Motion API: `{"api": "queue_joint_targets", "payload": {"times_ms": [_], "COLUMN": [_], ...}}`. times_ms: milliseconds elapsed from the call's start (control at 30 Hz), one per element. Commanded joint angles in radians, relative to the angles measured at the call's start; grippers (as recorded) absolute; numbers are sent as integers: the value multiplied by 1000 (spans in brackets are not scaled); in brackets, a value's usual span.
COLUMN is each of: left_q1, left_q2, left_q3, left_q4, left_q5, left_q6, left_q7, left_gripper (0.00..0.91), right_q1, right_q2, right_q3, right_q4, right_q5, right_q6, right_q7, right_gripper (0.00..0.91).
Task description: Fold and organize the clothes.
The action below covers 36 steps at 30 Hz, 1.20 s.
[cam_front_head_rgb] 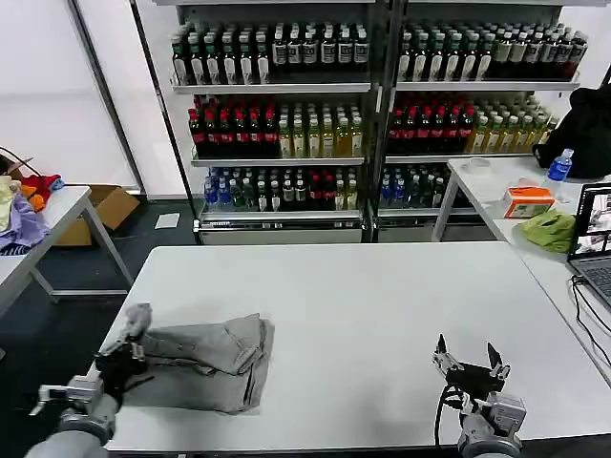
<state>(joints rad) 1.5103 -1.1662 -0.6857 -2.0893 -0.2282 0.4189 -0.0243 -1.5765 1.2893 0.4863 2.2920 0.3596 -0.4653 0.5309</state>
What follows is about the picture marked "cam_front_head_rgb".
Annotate white laptop table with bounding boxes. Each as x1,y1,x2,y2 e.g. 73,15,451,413
491,217,611,387

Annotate cardboard box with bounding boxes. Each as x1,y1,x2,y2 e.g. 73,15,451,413
54,184,141,247

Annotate grey printed t-shirt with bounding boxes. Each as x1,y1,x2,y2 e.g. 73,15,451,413
102,302,277,415

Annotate shelf rack with bottles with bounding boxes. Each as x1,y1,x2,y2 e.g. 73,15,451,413
376,0,591,244
152,0,383,247

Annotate black bag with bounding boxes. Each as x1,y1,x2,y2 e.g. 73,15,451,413
532,87,611,180

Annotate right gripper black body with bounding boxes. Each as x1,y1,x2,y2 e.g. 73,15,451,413
446,362,500,402

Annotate blue water bottle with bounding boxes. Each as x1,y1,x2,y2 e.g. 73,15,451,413
541,148,574,201

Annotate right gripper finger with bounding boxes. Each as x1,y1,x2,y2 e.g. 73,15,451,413
432,333,465,378
485,341,512,381

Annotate cream cloth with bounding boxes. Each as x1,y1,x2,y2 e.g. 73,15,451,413
0,175,23,233

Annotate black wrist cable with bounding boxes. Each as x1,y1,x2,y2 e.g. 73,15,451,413
432,384,474,448

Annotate black laptop cable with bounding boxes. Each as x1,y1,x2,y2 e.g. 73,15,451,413
570,275,611,368

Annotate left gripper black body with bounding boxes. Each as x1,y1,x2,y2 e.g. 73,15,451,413
94,343,149,397

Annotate white table with clothes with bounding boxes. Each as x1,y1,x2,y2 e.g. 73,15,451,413
0,184,135,321

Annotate dark laptop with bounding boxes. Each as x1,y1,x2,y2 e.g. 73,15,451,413
566,182,611,309

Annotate white side table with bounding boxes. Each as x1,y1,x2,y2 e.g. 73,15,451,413
432,156,611,242

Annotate green cloth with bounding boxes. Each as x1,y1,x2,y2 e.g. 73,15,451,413
518,208,578,254

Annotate orange tissue box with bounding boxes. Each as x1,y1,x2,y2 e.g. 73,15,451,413
503,184,558,219

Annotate purple cloth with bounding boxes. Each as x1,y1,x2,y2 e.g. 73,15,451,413
0,190,52,250

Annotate dark wall post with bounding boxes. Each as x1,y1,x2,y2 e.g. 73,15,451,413
69,0,145,193

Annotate red cloth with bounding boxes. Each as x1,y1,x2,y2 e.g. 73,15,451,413
21,173,63,211

